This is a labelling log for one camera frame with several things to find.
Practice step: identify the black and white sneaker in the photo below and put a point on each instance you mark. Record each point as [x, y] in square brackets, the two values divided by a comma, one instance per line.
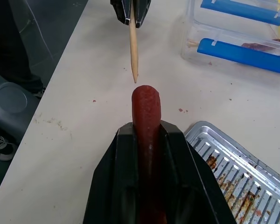
[40, 93]
[1, 147]

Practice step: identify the person's dark trouser leg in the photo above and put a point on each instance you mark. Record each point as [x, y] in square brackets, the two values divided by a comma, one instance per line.
[11, 42]

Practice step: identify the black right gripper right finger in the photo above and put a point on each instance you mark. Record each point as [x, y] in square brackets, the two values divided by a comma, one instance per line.
[186, 177]

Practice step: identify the ribbed metal baking tray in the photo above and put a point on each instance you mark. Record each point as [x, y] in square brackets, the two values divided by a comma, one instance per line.
[247, 177]

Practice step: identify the grey rounded plastic housing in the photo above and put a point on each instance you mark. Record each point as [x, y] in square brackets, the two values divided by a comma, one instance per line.
[9, 105]

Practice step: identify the red sausage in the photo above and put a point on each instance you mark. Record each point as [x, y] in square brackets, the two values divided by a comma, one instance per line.
[146, 109]

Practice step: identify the wooden skewer ends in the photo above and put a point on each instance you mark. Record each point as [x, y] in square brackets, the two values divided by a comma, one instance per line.
[192, 43]

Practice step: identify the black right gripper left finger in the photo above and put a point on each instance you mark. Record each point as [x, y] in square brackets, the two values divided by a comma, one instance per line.
[121, 168]

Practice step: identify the sausage piece in clear container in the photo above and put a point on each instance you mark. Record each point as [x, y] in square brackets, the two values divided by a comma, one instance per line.
[259, 46]

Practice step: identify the wooden skewer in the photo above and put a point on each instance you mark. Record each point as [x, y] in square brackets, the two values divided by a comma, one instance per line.
[133, 51]

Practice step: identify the blue container latch bar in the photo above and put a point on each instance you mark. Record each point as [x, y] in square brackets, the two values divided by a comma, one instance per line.
[242, 53]
[242, 10]

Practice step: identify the clear plastic container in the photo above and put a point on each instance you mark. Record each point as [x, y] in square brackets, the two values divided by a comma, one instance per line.
[226, 32]

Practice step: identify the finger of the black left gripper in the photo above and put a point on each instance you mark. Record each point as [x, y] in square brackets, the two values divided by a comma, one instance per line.
[121, 10]
[141, 10]

